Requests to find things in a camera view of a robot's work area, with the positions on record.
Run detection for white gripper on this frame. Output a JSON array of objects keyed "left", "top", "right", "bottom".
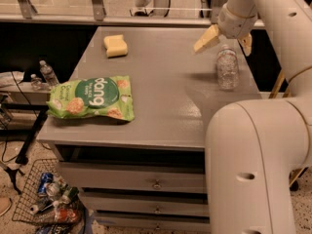
[{"left": 193, "top": 3, "right": 257, "bottom": 57}]

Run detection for clear plastic water bottle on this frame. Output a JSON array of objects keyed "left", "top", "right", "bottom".
[{"left": 216, "top": 45, "right": 239, "bottom": 91}]

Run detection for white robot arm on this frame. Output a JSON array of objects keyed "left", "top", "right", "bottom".
[{"left": 194, "top": 0, "right": 312, "bottom": 234}]

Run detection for upright water bottle on desk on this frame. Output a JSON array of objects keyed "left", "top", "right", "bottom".
[{"left": 39, "top": 60, "right": 59, "bottom": 87}]

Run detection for small water bottle on desk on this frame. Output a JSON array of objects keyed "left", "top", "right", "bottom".
[{"left": 30, "top": 74, "right": 43, "bottom": 91}]

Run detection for red label bottle in basket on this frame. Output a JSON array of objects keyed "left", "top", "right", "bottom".
[{"left": 38, "top": 208, "right": 81, "bottom": 224}]

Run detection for yellow sponge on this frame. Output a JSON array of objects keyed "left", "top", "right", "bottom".
[{"left": 103, "top": 34, "right": 128, "bottom": 58}]

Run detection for green dang chips bag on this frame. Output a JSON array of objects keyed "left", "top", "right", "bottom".
[{"left": 47, "top": 76, "right": 135, "bottom": 122}]

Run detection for grey drawer cabinet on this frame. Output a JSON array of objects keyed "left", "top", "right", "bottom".
[{"left": 36, "top": 25, "right": 264, "bottom": 234}]

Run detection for top grey drawer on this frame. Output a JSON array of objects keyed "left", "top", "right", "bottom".
[{"left": 57, "top": 162, "right": 206, "bottom": 193}]

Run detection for grey drawer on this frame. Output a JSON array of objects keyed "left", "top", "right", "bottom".
[
  {"left": 79, "top": 192, "right": 209, "bottom": 216},
  {"left": 57, "top": 162, "right": 206, "bottom": 193},
  {"left": 94, "top": 212, "right": 211, "bottom": 233}
]

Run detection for middle grey drawer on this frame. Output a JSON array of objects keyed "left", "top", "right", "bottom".
[{"left": 79, "top": 192, "right": 209, "bottom": 216}]

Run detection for metal railing shelf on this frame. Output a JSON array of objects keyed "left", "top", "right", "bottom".
[{"left": 0, "top": 0, "right": 266, "bottom": 29}]

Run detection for grey side desk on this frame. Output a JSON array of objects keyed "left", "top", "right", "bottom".
[{"left": 0, "top": 82, "right": 50, "bottom": 165}]

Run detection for bottom grey drawer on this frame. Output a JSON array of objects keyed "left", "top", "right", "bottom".
[{"left": 94, "top": 212, "right": 211, "bottom": 233}]

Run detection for green can in basket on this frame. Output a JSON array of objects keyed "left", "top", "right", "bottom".
[{"left": 61, "top": 186, "right": 79, "bottom": 204}]

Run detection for blue soda can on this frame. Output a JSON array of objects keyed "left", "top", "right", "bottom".
[{"left": 37, "top": 173, "right": 54, "bottom": 197}]

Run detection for black wire basket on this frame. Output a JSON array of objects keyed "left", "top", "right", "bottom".
[{"left": 11, "top": 158, "right": 84, "bottom": 226}]

